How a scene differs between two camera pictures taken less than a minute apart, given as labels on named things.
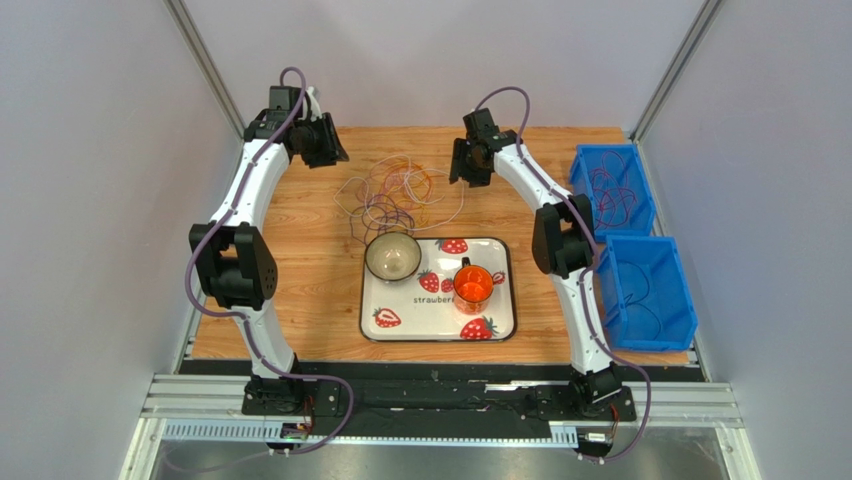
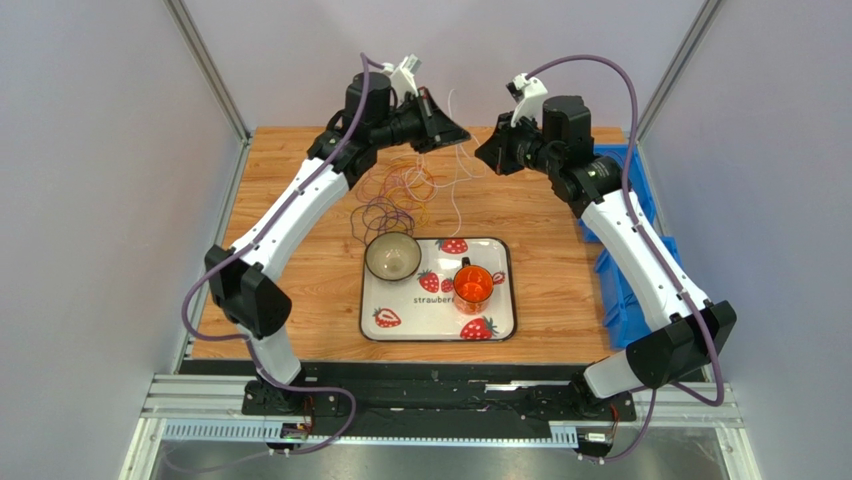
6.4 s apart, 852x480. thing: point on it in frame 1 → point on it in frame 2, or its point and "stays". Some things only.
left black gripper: x=331 y=150 → x=436 y=130
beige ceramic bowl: x=392 y=256 stays
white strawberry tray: x=421 y=308 stays
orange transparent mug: x=473 y=288 stays
